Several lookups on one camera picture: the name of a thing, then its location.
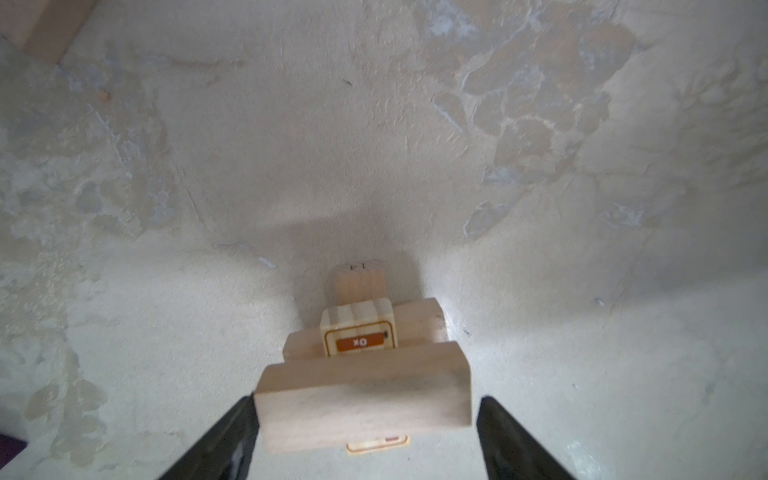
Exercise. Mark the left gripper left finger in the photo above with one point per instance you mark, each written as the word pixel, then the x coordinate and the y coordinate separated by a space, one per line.
pixel 225 451

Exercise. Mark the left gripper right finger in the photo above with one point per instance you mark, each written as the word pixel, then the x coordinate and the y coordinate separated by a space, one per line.
pixel 509 450

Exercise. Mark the purple triangular block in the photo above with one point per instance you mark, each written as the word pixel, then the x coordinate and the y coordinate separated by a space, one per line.
pixel 10 448

